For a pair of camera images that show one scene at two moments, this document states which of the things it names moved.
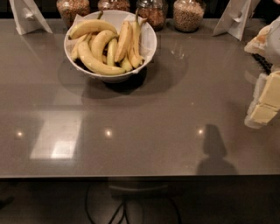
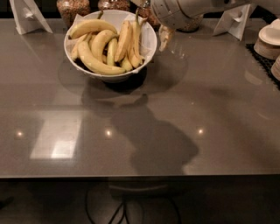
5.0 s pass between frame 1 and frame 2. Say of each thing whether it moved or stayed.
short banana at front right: stayed
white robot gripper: moved
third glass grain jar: stayed
